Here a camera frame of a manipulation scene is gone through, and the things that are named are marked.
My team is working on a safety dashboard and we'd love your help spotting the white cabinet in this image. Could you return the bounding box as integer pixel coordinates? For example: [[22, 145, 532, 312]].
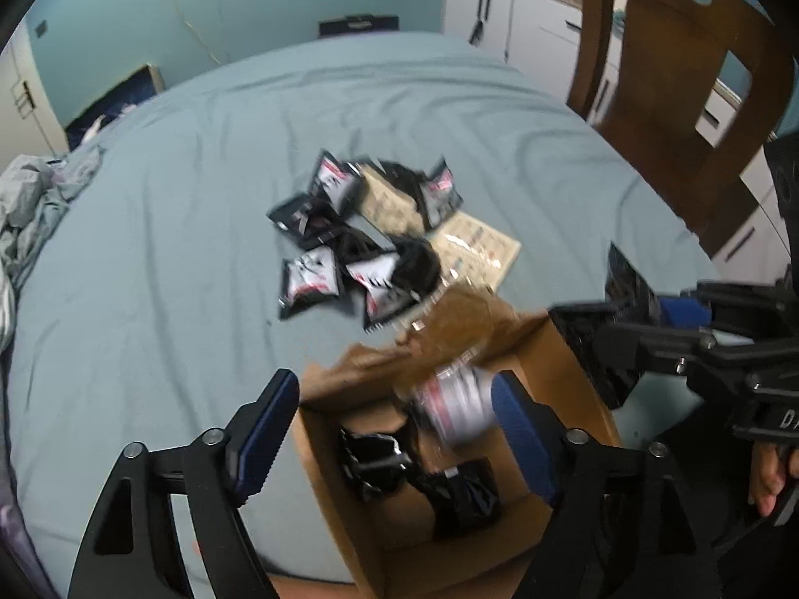
[[442, 0, 791, 276]]

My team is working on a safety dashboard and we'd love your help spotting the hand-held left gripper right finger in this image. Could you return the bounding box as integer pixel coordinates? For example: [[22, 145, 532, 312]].
[[491, 369, 719, 599]]

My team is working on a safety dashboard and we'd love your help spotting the beige snack packet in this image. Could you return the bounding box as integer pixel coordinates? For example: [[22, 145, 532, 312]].
[[359, 168, 425, 238], [427, 212, 522, 291]]

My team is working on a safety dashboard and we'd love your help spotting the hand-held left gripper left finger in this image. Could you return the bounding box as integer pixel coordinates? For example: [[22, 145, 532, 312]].
[[68, 369, 301, 599]]

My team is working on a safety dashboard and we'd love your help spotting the black bag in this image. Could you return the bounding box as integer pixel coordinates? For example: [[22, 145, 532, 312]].
[[318, 14, 399, 38]]

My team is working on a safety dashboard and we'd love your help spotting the bed with teal sheet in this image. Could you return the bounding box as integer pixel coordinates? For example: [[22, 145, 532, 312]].
[[6, 31, 725, 584]]

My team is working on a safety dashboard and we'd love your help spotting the yellow hanging cord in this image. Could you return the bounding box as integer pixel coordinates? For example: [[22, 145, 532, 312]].
[[176, 0, 227, 64]]

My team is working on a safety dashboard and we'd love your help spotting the wooden chair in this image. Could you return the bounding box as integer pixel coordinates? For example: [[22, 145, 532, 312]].
[[565, 0, 794, 251]]

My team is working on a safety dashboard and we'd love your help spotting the cardboard box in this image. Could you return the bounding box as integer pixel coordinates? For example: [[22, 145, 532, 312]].
[[298, 308, 625, 588]]

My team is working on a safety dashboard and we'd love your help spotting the crumpled grey blanket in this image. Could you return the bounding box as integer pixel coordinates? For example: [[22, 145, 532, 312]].
[[0, 146, 104, 350]]

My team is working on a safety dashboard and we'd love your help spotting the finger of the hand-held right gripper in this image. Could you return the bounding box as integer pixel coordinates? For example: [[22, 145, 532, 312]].
[[596, 321, 750, 378], [660, 280, 799, 331]]

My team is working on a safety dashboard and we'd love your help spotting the pile of black snack packets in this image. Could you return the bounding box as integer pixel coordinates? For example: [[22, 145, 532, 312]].
[[267, 148, 466, 333]]

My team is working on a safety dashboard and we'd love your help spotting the brown snack packet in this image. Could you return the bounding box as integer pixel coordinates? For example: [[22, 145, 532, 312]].
[[399, 284, 531, 375]]

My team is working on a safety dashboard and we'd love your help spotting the dark blue box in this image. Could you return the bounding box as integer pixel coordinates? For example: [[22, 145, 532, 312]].
[[64, 63, 166, 151]]

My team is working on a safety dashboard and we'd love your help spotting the white wardrobe door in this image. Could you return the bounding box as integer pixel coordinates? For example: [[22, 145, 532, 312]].
[[0, 18, 69, 157]]

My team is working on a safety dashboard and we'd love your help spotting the person's right hand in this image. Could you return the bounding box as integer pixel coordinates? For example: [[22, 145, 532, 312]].
[[746, 442, 793, 518]]

